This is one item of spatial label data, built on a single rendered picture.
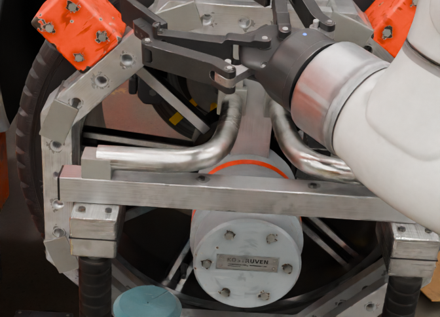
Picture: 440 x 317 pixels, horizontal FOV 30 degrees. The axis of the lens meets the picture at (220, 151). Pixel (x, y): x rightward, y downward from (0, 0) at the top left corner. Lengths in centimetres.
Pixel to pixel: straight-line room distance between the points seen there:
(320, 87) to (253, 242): 32
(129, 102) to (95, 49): 241
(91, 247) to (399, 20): 45
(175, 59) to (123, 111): 259
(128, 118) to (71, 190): 241
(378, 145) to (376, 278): 61
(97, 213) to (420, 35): 41
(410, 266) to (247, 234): 19
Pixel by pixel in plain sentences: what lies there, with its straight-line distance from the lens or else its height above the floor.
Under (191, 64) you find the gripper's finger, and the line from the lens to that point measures 75.
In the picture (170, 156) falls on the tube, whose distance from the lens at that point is 86.
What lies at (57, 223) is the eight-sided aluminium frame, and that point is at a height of 80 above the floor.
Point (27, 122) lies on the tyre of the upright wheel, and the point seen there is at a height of 91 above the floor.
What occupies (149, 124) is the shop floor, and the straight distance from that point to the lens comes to 325.
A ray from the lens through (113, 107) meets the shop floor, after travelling 338.
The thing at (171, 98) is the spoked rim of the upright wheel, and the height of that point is 95.
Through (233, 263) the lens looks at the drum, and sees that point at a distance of 98.
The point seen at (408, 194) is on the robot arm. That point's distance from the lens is 64.
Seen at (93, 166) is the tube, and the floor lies 99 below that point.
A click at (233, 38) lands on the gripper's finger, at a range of 76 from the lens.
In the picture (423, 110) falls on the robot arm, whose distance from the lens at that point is 62.
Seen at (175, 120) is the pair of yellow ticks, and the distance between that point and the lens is 156.
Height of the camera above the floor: 141
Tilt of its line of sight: 28 degrees down
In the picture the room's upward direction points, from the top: 4 degrees clockwise
